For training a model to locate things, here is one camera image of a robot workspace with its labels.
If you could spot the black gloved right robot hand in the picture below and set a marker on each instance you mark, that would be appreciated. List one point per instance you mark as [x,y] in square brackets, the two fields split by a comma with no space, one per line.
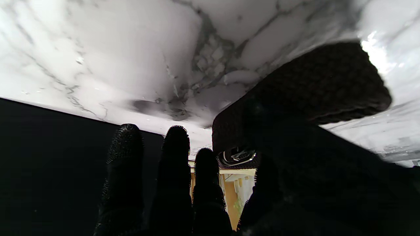
[328,183]

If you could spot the dark brown woven belt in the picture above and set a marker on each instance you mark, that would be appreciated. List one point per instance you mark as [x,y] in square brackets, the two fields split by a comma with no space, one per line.
[321,85]

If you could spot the black belt storage box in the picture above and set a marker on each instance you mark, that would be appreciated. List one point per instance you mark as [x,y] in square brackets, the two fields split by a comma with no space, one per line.
[49,170]

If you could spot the printed room backdrop cloth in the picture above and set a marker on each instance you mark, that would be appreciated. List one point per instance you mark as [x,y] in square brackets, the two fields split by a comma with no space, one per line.
[236,193]

